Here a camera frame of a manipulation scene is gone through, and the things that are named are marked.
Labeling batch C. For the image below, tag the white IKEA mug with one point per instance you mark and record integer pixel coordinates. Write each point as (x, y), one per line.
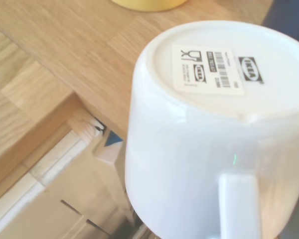
(201, 149)

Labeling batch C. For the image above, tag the yellow mug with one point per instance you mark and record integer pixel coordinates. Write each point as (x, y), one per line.
(147, 5)

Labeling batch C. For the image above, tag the dark navy mug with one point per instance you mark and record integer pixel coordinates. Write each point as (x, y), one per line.
(289, 20)

